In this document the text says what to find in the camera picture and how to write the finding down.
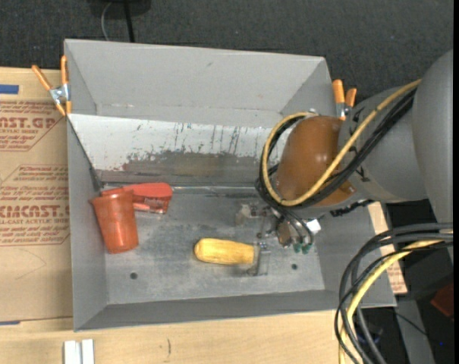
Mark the orange plastic cup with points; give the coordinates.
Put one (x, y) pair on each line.
(116, 222)

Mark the grey metal bin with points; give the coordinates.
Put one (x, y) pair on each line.
(199, 157)

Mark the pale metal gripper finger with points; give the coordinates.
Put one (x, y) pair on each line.
(262, 259)
(248, 212)

